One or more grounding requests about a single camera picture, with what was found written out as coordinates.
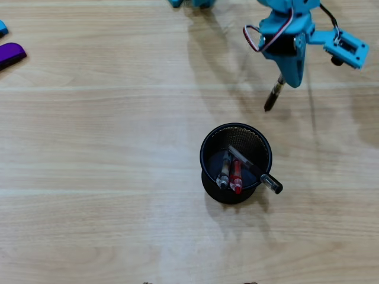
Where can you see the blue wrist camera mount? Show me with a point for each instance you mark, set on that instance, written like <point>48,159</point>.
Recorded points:
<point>349,48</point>

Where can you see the blue robot base piece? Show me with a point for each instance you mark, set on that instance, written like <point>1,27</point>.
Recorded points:
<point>175,2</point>

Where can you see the black mesh pen holder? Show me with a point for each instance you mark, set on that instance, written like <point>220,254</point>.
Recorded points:
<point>228,196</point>

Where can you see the small blue plastic object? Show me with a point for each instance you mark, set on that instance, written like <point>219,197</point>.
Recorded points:
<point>2,29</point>

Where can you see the clear pen with black cap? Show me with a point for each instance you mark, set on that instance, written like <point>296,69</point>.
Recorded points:
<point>269,181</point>

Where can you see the red retractable pen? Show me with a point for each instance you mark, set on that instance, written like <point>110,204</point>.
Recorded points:
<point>236,177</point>

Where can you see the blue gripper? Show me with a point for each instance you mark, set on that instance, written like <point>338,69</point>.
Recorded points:
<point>289,65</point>

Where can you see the black pen with yellow band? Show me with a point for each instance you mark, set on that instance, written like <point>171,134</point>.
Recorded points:
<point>274,94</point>

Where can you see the purple plastic object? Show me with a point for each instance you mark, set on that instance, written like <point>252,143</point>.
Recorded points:
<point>12,53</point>

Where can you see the clear pen with grey grip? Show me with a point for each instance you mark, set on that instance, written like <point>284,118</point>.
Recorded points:
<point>223,177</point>

